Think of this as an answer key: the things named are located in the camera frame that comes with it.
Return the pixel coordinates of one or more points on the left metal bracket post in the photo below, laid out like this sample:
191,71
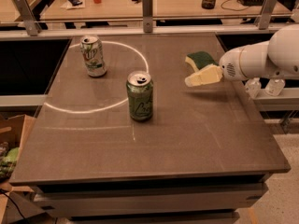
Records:
32,27

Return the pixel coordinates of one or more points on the dark green soda can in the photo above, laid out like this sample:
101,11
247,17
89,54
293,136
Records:
139,87

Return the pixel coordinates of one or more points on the metal bracket post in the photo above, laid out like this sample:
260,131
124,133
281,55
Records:
147,14
263,19
32,27

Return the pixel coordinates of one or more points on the middle metal bracket post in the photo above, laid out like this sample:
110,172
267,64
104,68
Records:
147,14

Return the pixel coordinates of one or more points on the yellow sponge with green top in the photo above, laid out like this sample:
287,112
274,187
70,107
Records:
199,60

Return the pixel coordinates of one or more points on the white 7up soda can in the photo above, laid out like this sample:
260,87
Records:
92,52

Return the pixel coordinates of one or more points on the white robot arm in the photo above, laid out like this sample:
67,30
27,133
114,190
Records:
277,58

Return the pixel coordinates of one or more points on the clear plastic bottle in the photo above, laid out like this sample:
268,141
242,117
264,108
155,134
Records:
274,87
253,87

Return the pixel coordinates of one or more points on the cardboard box with green items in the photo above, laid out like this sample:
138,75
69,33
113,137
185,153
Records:
13,135

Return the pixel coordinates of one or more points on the right metal bracket post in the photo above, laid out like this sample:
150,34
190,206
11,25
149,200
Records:
263,19

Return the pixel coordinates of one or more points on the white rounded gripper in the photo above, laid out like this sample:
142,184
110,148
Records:
229,65

